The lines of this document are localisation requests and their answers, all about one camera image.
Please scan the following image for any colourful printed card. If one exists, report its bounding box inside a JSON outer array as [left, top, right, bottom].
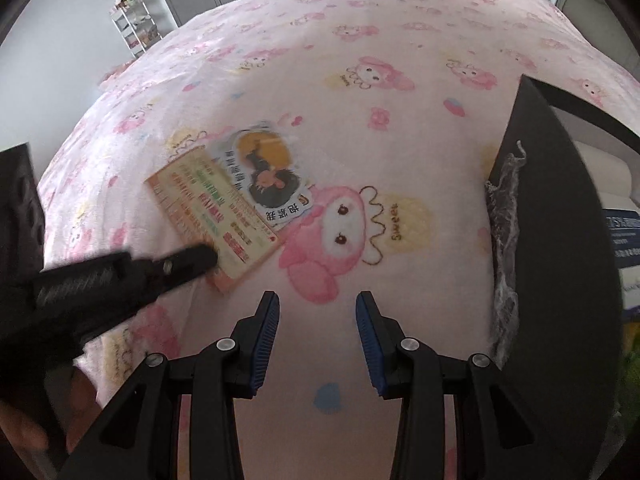
[[145, 148, 281, 294]]

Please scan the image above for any white wire shelf rack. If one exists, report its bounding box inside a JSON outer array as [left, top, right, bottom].
[[110, 0, 163, 58]]

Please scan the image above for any person's hand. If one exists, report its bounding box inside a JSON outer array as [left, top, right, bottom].
[[1, 367, 102, 467]]

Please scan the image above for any cartoon figure sticker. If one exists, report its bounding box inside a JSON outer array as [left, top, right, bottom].
[[206, 122, 314, 234]]

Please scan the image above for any white paper roll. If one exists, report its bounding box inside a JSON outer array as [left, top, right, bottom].
[[574, 141, 632, 198]]

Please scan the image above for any grey upholstered sofa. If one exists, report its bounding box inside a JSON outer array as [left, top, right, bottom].
[[556, 0, 639, 78]]

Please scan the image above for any alcohol wipes pack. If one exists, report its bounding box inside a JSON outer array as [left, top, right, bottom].
[[603, 209, 640, 321]]

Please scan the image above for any pink cartoon print blanket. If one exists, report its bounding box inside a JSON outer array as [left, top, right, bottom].
[[39, 0, 639, 479]]

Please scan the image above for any black storage box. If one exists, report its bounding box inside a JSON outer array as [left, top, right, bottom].
[[487, 77, 639, 479]]

